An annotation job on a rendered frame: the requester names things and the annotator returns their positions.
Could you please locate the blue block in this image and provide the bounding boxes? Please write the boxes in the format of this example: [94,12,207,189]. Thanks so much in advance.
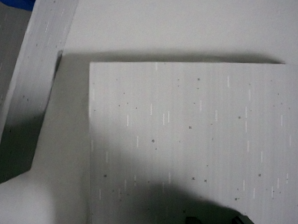
[0,0,35,11]

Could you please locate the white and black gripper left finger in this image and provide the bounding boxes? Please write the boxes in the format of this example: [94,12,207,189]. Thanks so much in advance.
[185,217,202,224]

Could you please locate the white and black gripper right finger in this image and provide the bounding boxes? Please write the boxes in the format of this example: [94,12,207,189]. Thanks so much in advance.
[232,215,254,224]

